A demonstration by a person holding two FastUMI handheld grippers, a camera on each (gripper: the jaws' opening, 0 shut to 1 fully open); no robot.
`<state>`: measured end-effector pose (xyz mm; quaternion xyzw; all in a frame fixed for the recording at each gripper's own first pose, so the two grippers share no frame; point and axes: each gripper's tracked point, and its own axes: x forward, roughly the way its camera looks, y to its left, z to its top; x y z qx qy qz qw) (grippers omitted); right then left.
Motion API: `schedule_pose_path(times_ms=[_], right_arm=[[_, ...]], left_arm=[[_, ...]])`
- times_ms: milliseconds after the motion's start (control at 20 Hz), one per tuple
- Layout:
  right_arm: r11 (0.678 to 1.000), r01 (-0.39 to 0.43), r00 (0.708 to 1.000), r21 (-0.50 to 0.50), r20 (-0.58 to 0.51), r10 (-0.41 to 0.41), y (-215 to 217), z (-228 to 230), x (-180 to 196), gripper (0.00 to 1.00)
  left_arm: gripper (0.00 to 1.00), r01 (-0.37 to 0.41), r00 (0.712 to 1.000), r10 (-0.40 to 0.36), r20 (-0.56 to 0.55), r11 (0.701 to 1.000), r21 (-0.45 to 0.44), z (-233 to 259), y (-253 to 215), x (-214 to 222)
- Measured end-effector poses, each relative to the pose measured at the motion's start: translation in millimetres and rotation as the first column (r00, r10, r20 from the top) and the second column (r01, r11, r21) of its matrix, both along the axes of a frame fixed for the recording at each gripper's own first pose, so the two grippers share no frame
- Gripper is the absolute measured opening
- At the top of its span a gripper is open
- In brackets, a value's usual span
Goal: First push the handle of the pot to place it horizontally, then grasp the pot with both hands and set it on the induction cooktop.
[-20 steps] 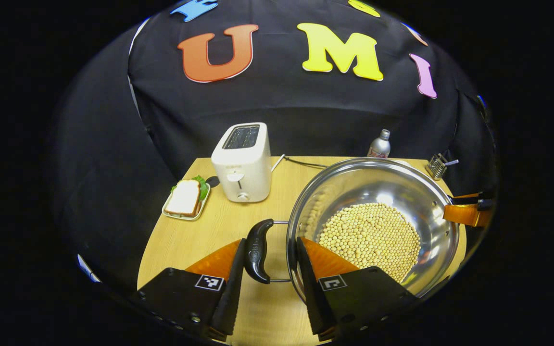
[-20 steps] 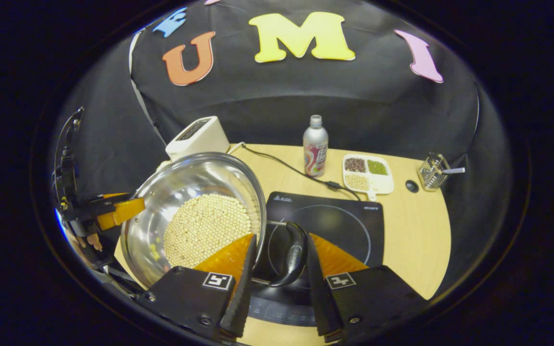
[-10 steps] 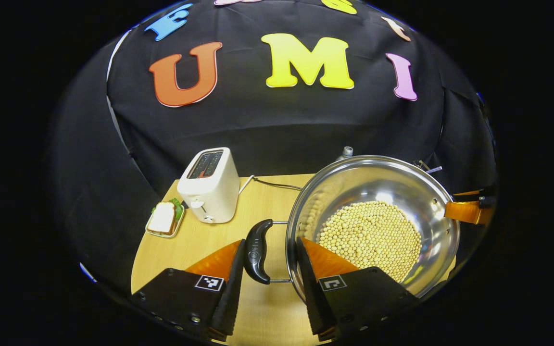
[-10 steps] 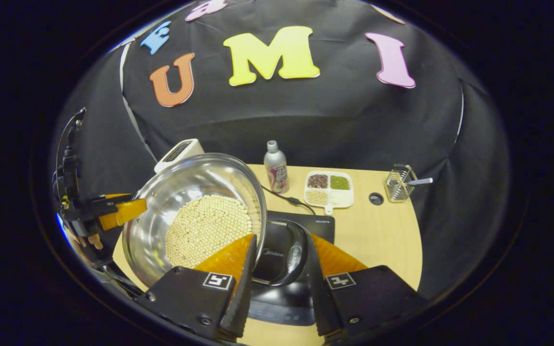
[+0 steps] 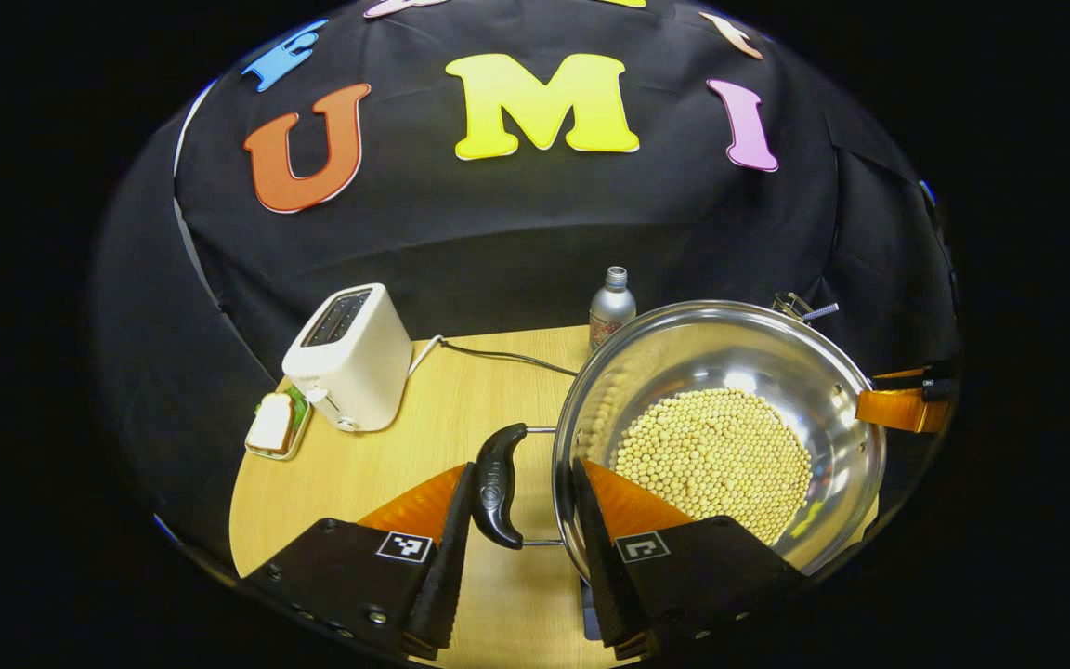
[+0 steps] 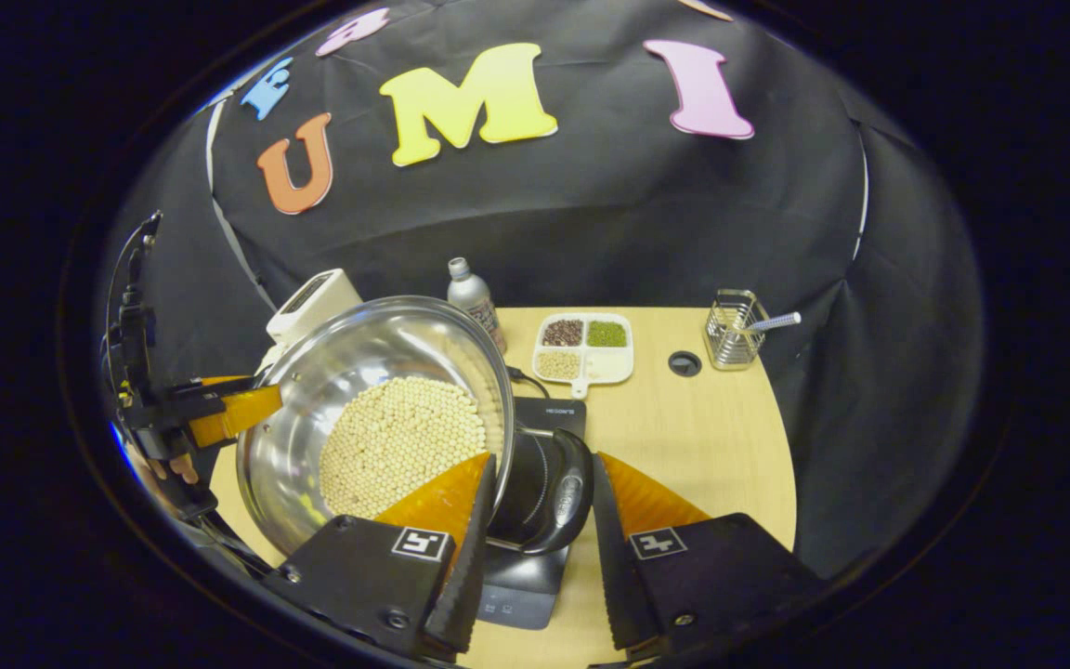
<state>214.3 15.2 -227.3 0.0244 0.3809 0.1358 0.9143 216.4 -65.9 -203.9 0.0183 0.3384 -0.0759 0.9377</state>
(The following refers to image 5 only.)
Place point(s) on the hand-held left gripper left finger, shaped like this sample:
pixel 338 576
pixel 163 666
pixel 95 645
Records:
pixel 451 576

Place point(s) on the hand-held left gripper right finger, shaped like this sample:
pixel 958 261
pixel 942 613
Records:
pixel 600 567

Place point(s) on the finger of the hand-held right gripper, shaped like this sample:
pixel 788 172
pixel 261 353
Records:
pixel 902 411
pixel 942 379

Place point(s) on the black induction cooktop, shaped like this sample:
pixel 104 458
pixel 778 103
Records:
pixel 589 618

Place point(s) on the stainless steel pot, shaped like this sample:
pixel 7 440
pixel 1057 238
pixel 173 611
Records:
pixel 730 344

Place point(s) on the glass jar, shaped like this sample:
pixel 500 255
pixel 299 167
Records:
pixel 790 304

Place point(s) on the pile of yellow beans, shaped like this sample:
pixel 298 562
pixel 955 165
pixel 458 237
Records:
pixel 721 455

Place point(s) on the small green tray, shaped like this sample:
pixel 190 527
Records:
pixel 300 418

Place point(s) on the white toaster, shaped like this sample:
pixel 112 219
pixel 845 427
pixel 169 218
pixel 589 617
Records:
pixel 358 372

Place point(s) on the toast slice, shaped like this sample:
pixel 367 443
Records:
pixel 270 423

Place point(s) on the small silver bottle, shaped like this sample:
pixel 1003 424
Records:
pixel 611 311

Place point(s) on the black backdrop cloth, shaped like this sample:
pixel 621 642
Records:
pixel 498 242

